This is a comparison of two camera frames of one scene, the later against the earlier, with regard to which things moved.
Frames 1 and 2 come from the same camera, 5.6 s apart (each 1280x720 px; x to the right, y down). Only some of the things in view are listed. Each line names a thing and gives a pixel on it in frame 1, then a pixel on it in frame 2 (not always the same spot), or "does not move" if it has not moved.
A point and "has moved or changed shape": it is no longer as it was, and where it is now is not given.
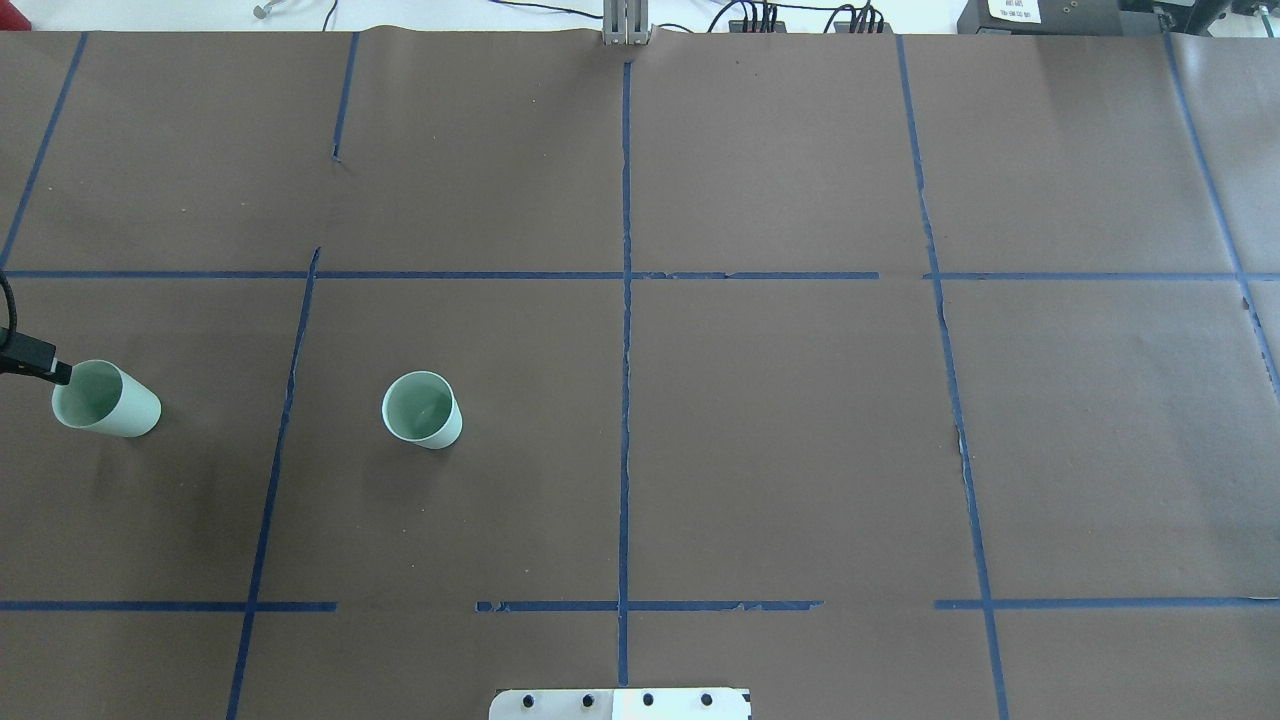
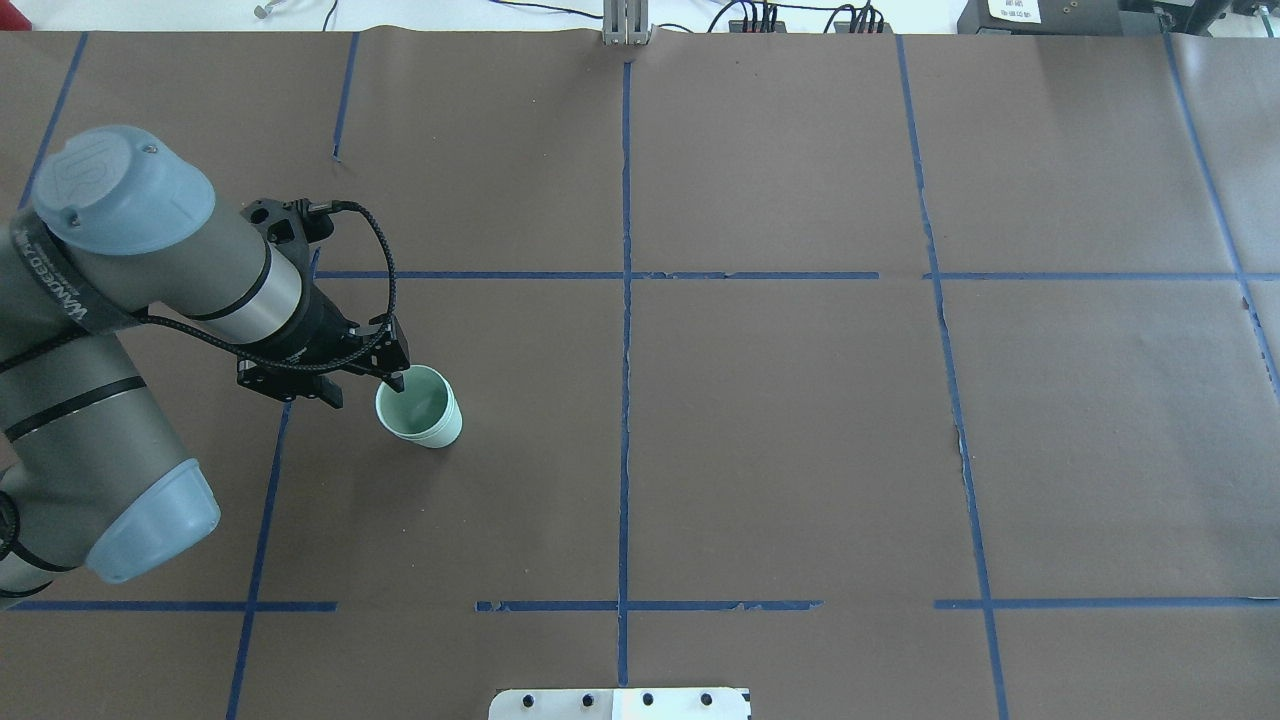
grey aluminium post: x=626 y=22 does not move
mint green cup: x=103 y=398 has moved or changed shape
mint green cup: x=422 y=408 does not move
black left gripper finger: x=23 y=354 -> x=327 y=344
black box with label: x=1061 y=17 does not move
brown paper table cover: x=884 y=376 does not move
